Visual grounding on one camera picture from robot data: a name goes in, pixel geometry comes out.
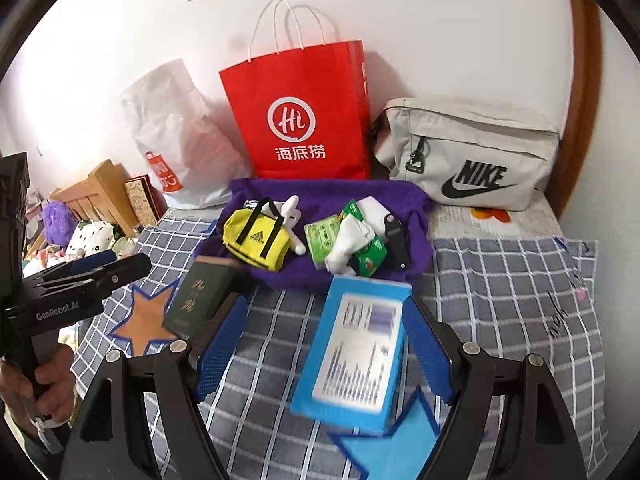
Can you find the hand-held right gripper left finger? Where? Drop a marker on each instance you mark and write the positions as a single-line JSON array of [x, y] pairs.
[[220, 355]]

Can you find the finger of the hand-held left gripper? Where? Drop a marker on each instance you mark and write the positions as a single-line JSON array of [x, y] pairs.
[[125, 270], [92, 261]]

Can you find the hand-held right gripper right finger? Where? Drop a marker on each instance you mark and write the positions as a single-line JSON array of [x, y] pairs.
[[431, 355]]

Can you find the blue tissue box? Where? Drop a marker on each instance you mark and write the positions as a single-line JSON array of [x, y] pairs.
[[350, 350]]

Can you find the yellow mini duffel bag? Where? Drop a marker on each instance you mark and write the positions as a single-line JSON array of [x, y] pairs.
[[252, 240]]

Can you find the white plush toy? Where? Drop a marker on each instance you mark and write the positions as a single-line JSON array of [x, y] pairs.
[[350, 245]]

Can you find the white glove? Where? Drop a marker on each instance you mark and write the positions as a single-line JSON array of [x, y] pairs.
[[292, 220]]

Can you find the light green printed tissue packet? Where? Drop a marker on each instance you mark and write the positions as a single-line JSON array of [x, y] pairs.
[[322, 240]]

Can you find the person's left forearm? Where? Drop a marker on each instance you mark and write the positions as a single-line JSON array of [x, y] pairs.
[[20, 450]]

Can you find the person's left hand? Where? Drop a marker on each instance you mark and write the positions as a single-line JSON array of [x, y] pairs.
[[57, 380]]

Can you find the colourful pastel quilt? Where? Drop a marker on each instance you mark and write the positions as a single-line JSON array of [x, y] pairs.
[[47, 256]]

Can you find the purple plush toy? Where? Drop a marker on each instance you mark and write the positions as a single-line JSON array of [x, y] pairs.
[[57, 222]]

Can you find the wooden headboard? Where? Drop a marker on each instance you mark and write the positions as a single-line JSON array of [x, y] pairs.
[[95, 190]]

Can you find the patterned hardcover book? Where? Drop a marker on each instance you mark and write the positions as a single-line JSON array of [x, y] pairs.
[[145, 200]]

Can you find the grey plaid blanket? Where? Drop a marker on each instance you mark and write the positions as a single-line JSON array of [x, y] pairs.
[[490, 300]]

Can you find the white wrist band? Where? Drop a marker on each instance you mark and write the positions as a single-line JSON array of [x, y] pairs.
[[50, 423]]

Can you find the white plastic shopping bag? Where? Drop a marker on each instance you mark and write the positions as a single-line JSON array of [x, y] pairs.
[[185, 150]]

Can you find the purple towel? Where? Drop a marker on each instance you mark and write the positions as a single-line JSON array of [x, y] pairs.
[[310, 195]]

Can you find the grey waist bag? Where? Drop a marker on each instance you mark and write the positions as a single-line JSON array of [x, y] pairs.
[[465, 145]]

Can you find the red paper bag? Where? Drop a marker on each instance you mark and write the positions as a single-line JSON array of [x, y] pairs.
[[300, 120]]

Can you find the brown wooden door frame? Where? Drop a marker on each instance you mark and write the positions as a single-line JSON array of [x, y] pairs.
[[582, 85]]

